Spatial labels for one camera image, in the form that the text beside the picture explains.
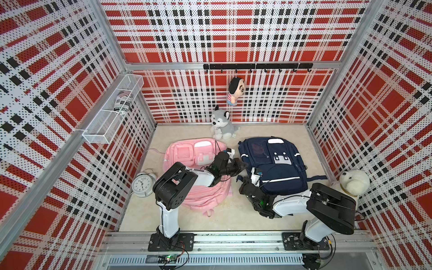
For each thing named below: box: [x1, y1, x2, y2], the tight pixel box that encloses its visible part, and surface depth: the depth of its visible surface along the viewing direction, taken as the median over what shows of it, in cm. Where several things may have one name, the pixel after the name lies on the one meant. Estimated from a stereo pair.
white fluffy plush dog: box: [329, 169, 371, 204], surface depth 76 cm
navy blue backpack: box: [236, 136, 328, 196], surface depth 97 cm
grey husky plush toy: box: [210, 104, 237, 141], surface depth 103 cm
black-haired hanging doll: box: [226, 77, 246, 106], surface depth 94 cm
